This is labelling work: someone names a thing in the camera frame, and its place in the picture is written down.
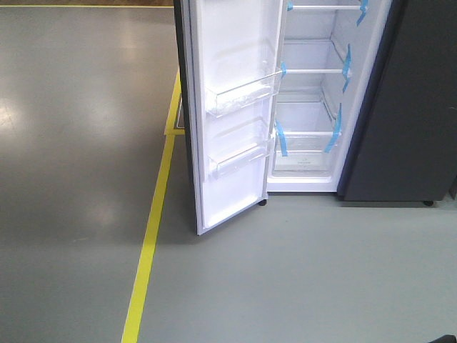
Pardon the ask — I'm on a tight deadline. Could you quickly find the yellow floor tape line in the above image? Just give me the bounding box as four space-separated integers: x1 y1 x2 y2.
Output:
121 72 184 342

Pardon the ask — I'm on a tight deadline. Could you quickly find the clear upper door bin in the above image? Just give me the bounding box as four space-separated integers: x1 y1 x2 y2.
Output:
205 68 286 118

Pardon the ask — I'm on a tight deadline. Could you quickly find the clear fridge crisper drawer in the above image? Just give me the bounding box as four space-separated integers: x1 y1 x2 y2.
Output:
272 133 339 177

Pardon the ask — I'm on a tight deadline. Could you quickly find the clear door bin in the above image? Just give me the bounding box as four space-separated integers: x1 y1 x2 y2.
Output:
205 68 286 118
209 136 274 179

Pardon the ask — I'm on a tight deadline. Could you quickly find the clear lower door bin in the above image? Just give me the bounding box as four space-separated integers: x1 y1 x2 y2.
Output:
209 136 274 179

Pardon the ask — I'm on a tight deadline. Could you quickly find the white open fridge door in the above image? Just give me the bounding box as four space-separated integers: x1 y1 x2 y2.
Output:
174 1 285 235

